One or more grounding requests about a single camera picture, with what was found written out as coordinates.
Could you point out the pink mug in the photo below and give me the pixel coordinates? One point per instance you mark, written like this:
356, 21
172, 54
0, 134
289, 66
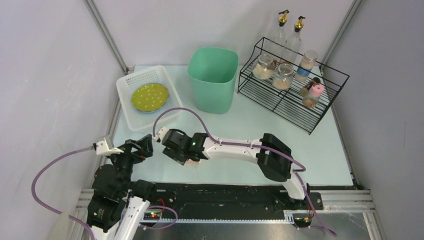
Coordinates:
193, 163

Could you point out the pink lid spice jar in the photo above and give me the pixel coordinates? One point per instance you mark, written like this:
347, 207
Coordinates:
311, 99

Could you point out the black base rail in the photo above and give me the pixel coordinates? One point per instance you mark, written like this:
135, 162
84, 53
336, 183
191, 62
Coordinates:
217, 203

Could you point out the large glass jar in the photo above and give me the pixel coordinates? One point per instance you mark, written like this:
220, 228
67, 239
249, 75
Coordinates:
283, 76

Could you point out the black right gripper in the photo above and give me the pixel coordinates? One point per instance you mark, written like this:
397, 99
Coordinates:
177, 145

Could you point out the green polka dot plate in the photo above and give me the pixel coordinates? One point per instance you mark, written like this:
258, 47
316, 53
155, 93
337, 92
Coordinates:
151, 91

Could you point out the glass jar with light powder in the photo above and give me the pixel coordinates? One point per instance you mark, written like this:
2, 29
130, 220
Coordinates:
264, 67

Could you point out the spice shaker white lid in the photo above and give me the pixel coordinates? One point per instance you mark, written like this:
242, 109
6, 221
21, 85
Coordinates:
305, 66

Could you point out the small black cap spice bottle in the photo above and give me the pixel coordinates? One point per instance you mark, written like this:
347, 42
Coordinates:
305, 89

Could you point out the green plastic bin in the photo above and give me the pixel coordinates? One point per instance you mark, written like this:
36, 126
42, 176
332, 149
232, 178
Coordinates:
212, 75

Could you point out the white perforated plastic basket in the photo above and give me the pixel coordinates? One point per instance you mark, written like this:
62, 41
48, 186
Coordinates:
138, 121

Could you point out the black wire rack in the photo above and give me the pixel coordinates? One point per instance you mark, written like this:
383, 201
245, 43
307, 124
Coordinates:
288, 103

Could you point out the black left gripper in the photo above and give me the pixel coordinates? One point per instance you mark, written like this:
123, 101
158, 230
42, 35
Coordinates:
133, 151

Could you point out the glass oil bottle gold cap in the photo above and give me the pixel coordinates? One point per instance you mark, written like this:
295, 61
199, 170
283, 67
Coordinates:
293, 43

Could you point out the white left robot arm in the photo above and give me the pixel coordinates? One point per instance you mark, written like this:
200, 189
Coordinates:
118, 204

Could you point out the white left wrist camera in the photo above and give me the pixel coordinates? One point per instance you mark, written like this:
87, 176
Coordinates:
105, 147

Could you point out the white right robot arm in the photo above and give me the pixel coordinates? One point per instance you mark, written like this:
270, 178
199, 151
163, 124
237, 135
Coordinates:
271, 155

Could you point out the blue plate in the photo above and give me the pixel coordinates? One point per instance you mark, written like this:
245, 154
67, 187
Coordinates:
149, 106

